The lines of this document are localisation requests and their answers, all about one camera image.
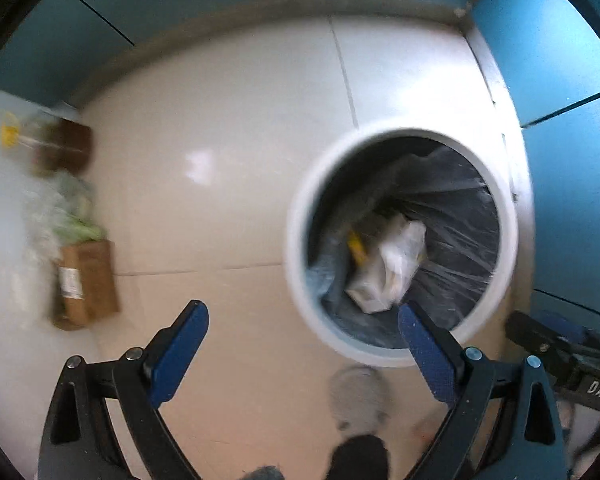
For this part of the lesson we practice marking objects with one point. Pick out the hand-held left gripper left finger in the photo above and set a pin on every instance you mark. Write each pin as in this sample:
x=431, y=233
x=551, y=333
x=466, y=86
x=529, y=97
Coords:
x=180, y=355

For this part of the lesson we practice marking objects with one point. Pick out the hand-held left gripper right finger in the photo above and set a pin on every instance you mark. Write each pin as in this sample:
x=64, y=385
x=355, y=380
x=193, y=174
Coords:
x=427, y=360

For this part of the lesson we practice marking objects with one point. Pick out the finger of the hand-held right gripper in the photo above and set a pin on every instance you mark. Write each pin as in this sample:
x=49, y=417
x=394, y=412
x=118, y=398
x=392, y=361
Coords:
x=527, y=331
x=572, y=329

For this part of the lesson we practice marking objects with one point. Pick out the white round trash bin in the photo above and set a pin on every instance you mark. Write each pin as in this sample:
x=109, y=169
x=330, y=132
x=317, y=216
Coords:
x=300, y=240

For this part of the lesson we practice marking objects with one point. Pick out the person's grey slipper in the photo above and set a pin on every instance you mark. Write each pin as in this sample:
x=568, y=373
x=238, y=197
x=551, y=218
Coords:
x=357, y=397

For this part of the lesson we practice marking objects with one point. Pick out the white crumpled plastic bag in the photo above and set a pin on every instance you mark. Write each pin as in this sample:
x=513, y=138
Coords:
x=395, y=260

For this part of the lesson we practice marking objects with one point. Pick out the brown cardboard box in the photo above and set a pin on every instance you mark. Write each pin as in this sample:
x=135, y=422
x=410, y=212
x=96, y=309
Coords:
x=87, y=285

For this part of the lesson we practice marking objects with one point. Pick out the person's black trouser leg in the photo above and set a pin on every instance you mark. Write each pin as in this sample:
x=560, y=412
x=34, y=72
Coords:
x=357, y=460

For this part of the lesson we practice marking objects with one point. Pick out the yellow wrapper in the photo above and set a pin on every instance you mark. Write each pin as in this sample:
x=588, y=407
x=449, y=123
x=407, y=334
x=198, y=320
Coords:
x=356, y=250

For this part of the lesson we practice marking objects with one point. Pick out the black plastic bin liner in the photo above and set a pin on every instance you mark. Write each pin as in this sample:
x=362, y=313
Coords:
x=455, y=220

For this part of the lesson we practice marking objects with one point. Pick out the clear plastic bag with greens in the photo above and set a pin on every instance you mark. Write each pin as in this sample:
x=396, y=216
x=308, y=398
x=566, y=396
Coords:
x=65, y=215

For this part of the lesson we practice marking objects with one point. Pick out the brown bottle with yellow cap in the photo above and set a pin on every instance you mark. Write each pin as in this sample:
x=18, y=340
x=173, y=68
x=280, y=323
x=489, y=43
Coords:
x=62, y=147

